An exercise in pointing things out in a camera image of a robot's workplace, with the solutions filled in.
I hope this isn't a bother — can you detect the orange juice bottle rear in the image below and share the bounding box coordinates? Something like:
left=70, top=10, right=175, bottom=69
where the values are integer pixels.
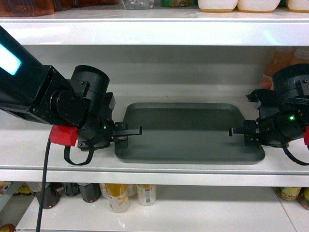
left=260, top=46, right=295, bottom=90

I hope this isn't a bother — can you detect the dark tea bottle middle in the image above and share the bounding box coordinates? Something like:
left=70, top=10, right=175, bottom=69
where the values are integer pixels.
left=62, top=183, right=80, bottom=196

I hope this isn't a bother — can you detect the white metal shelving unit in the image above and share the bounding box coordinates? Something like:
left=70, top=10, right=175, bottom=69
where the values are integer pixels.
left=0, top=5, right=309, bottom=232

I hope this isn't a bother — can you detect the clear water bottle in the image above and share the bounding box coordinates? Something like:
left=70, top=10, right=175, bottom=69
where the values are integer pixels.
left=123, top=0, right=154, bottom=10

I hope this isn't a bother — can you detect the dark tea bottle right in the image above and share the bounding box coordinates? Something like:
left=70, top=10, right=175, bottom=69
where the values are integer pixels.
left=78, top=183, right=101, bottom=203

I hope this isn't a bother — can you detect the green yellow can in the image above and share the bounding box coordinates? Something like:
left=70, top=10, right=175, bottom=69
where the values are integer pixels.
left=275, top=187, right=302, bottom=201

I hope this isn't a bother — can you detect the dark tea bottle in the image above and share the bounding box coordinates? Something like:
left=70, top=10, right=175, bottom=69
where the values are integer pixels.
left=26, top=182, right=60, bottom=209
left=62, top=183, right=80, bottom=196
left=78, top=183, right=101, bottom=203

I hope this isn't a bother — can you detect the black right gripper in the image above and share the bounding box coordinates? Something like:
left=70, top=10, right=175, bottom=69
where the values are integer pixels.
left=229, top=89, right=309, bottom=147

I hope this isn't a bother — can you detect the red camera mount block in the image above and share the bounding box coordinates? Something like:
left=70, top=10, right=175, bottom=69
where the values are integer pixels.
left=50, top=125, right=78, bottom=146

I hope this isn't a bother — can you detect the brown snack package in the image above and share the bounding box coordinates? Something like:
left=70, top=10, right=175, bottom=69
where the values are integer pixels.
left=0, top=0, right=55, bottom=17

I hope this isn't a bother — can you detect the dark tea bottle left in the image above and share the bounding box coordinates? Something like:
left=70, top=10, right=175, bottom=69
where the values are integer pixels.
left=26, top=182, right=60, bottom=209

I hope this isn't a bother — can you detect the yellow drink bottle front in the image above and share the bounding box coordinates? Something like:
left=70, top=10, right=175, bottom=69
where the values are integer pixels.
left=105, top=184, right=129, bottom=213

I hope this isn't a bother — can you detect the white label drink bottle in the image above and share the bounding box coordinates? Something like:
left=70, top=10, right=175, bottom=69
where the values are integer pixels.
left=137, top=184, right=156, bottom=206

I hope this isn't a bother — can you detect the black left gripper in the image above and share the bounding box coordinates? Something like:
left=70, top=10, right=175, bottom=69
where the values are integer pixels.
left=78, top=92, right=142, bottom=151

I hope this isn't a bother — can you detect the white jug right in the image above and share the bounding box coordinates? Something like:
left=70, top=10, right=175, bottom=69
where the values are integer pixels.
left=287, top=0, right=309, bottom=13

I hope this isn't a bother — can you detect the white jug left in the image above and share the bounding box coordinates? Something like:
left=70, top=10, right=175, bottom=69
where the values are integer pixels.
left=197, top=0, right=238, bottom=13

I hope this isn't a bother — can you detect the black cable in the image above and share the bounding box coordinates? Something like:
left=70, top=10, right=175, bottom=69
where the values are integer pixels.
left=35, top=137, right=52, bottom=232

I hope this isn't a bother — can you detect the white jug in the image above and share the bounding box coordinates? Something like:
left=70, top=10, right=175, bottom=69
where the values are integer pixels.
left=197, top=0, right=238, bottom=13
left=237, top=0, right=280, bottom=13
left=287, top=0, right=309, bottom=13

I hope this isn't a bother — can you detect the white jug middle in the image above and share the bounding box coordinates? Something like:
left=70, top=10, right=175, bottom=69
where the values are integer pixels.
left=237, top=0, right=280, bottom=13

